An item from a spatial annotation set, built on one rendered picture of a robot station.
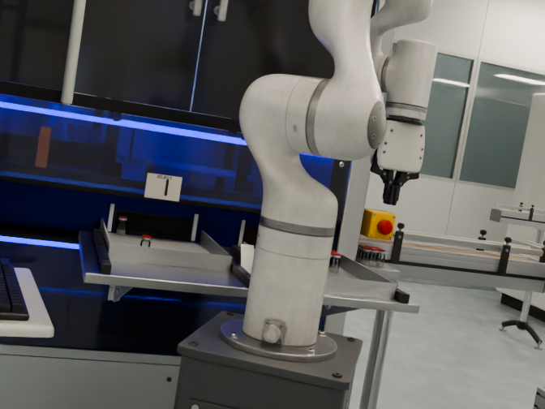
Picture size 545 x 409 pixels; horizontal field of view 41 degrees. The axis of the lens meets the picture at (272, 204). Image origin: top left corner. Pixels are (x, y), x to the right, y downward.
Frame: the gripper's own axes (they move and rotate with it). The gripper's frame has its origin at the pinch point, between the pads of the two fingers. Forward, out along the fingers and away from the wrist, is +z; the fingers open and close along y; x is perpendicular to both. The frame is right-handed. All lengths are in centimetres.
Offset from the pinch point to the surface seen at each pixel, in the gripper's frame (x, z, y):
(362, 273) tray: -19.1, 20.5, -5.6
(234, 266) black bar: -11.0, 20.5, 27.7
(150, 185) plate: -39, 8, 44
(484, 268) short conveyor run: -50, 20, -59
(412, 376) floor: -215, 110, -136
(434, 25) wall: -500, -135, -256
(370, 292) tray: -2.1, 21.3, -0.2
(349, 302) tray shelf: 0.7, 23.2, 5.3
